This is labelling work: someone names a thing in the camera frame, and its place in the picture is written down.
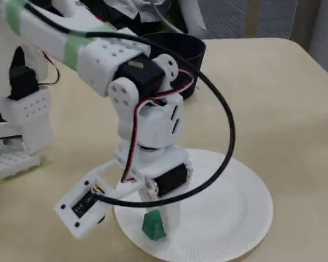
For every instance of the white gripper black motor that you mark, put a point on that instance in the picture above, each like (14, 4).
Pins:
(168, 183)

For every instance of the green cube block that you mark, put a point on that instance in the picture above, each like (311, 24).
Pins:
(153, 226)

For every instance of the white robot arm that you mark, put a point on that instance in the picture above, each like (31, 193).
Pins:
(43, 32)

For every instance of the white paper plate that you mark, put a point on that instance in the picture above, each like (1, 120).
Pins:
(221, 213)

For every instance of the black round pot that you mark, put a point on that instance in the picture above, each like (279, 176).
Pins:
(191, 49)

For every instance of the wide green tape band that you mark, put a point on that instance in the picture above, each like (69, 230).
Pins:
(76, 52)

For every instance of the narrow green tape strip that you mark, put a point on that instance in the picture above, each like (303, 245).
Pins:
(104, 28)

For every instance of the white chair part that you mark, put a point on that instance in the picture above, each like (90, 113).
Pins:
(191, 16)

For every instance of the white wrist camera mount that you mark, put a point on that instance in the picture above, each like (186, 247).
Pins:
(68, 207)

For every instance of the white perforated base plate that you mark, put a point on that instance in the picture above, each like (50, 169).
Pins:
(11, 163)

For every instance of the wooden post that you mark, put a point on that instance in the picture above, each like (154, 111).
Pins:
(251, 16)

